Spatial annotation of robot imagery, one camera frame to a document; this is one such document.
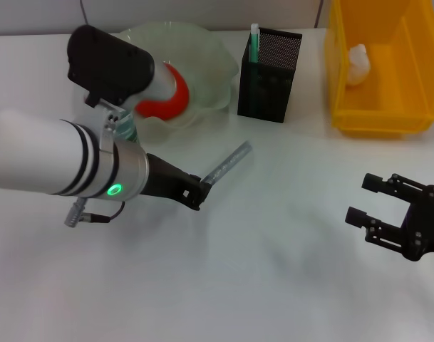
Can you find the green glass fruit bowl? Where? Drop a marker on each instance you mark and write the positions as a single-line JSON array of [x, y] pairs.
[[209, 64]]

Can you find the yellow plastic bin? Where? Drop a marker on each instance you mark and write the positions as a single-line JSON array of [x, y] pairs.
[[391, 107]]

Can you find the white paper ball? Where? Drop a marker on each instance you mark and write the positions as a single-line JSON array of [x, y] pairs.
[[357, 71]]

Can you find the red-orange knitted orange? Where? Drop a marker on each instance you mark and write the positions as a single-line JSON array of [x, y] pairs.
[[177, 99]]

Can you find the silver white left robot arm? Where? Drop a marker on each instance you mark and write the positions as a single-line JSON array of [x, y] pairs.
[[42, 156]]

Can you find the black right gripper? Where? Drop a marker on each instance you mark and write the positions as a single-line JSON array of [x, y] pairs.
[[427, 228]]

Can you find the dark grey marker pen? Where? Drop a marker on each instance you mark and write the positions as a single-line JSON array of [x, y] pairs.
[[231, 160]]

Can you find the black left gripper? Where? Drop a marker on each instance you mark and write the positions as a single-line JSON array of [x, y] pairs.
[[166, 181]]

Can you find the black mesh pen holder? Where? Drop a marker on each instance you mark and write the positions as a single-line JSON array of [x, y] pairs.
[[273, 89]]

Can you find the clear green-label water bottle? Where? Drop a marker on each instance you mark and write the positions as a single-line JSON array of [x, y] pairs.
[[127, 128]]

